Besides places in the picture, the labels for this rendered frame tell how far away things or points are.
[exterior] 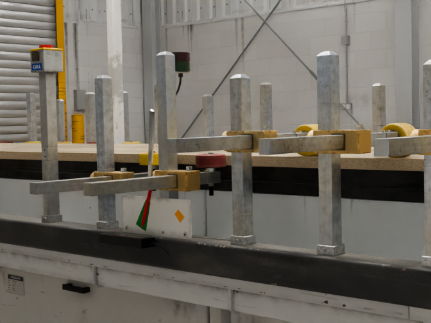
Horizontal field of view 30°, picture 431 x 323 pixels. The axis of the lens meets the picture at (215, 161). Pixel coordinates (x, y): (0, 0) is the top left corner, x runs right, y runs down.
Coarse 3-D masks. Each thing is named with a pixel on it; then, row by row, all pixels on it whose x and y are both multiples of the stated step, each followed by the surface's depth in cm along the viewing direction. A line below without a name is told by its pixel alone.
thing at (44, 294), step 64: (0, 192) 297; (64, 192) 271; (128, 192) 249; (192, 192) 230; (256, 192) 214; (384, 192) 188; (384, 256) 189; (0, 320) 308; (64, 320) 281; (128, 320) 257; (192, 320) 238; (256, 320) 221
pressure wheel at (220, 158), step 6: (198, 156) 211; (204, 156) 210; (210, 156) 210; (216, 156) 210; (222, 156) 211; (198, 162) 211; (204, 162) 210; (210, 162) 210; (216, 162) 210; (222, 162) 211; (210, 168) 212; (210, 186) 213; (210, 192) 214
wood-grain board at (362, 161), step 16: (0, 144) 390; (16, 144) 383; (32, 144) 377; (64, 144) 364; (80, 144) 358; (128, 144) 341; (144, 144) 336; (64, 160) 268; (80, 160) 262; (96, 160) 256; (128, 160) 246; (192, 160) 227; (256, 160) 212; (272, 160) 208; (288, 160) 204; (304, 160) 201; (352, 160) 192; (368, 160) 189; (384, 160) 186; (400, 160) 183; (416, 160) 180
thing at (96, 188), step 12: (120, 180) 189; (132, 180) 191; (144, 180) 194; (156, 180) 197; (168, 180) 200; (204, 180) 210; (216, 180) 213; (84, 192) 184; (96, 192) 183; (108, 192) 186; (120, 192) 189
